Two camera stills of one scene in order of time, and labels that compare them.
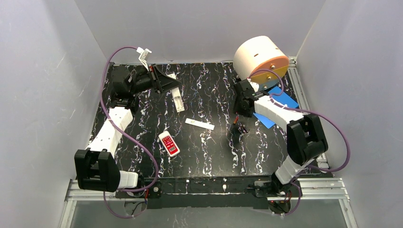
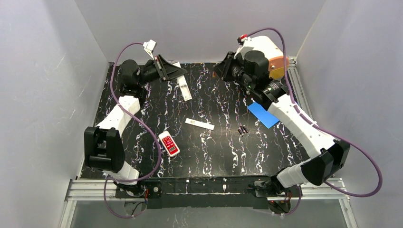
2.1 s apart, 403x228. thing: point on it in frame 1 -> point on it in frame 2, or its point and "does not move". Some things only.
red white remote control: x=167 y=142 does not move
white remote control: x=177 y=95 -> x=183 y=84
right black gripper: x=238 y=127 -> x=227 y=67
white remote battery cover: x=199 y=124 does not move
